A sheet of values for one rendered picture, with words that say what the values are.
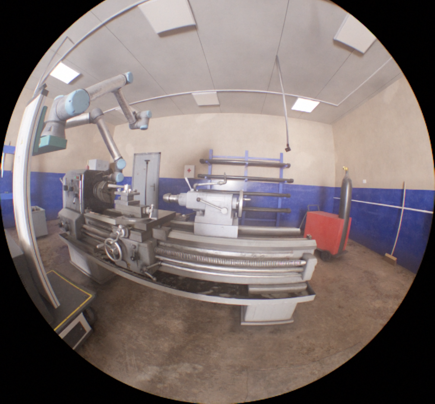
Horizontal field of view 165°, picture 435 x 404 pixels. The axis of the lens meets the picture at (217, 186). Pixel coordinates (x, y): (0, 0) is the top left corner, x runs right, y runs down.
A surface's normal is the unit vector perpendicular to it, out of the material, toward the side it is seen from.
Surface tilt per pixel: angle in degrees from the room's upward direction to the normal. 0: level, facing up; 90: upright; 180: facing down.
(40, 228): 90
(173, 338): 0
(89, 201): 90
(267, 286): 0
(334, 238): 90
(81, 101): 93
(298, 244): 36
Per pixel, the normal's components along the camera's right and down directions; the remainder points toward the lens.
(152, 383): 0.05, -1.00
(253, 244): -0.04, -0.80
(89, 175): 0.99, 0.05
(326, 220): -0.98, -0.04
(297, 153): -0.14, 0.01
